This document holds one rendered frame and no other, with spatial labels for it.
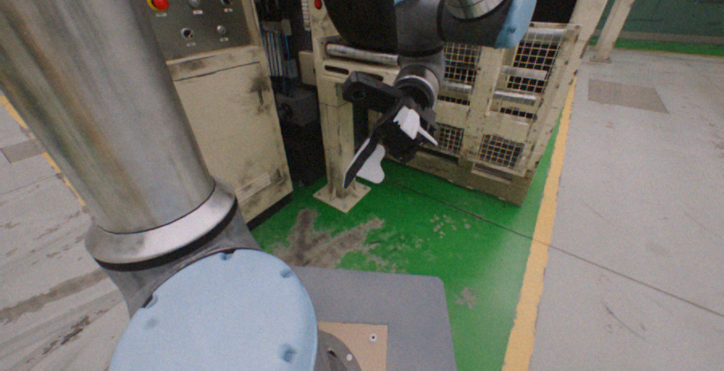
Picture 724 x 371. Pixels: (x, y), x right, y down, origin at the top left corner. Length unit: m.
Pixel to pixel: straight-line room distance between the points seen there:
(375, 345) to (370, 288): 0.12
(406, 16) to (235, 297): 0.48
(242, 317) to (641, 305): 1.61
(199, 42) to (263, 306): 1.11
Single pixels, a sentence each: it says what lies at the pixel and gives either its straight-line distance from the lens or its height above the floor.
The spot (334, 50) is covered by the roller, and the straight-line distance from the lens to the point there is 1.17.
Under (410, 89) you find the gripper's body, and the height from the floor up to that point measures 0.97.
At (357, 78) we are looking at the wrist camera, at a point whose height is 1.00.
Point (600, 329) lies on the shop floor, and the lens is 1.52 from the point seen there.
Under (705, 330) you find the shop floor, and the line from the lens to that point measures 1.79.
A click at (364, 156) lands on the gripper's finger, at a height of 0.89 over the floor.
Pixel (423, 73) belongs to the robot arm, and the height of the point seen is 0.99.
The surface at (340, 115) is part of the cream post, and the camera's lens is 1.39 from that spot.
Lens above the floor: 1.12
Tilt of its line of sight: 33 degrees down
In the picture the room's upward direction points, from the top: straight up
